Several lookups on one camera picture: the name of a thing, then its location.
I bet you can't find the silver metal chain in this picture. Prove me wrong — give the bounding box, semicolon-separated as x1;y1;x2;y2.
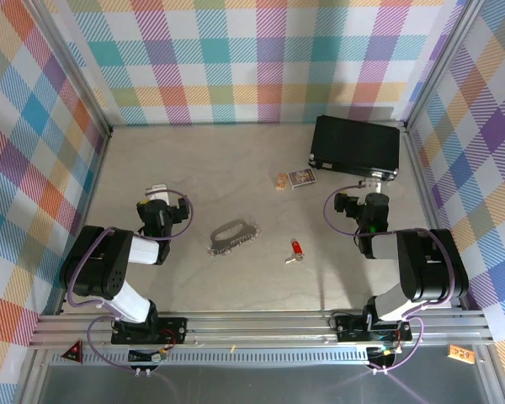
205;216;263;258

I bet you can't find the purple playing card box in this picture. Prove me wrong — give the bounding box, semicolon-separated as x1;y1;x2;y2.
286;167;319;190

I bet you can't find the black hard case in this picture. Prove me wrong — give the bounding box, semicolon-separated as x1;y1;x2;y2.
307;114;401;182

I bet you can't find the black connector hub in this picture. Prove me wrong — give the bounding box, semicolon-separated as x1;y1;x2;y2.
368;345;399;366
128;348;169;365

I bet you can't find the red triangle sticker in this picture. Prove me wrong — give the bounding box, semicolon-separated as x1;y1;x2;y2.
60;339;84;364

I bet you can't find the orange paper tag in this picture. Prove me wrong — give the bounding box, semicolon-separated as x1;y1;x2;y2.
448;343;476;364

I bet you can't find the grey metal sheet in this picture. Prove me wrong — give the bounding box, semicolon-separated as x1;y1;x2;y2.
23;364;505;404

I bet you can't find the aluminium side rail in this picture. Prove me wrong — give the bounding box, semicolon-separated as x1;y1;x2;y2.
403;125;462;290
58;128;113;316

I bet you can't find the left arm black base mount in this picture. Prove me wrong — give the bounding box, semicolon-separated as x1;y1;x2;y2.
110;316;189;345

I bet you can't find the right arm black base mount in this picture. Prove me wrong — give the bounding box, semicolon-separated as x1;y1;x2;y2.
334;315;413;343

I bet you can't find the aluminium mounting rail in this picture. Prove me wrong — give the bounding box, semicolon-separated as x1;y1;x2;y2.
28;310;496;351

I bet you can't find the aluminium frame post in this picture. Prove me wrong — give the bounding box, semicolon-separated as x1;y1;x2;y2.
401;0;489;131
23;0;114;138

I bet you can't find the slotted metal cable duct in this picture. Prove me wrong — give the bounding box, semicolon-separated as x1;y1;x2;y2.
45;351;371;366

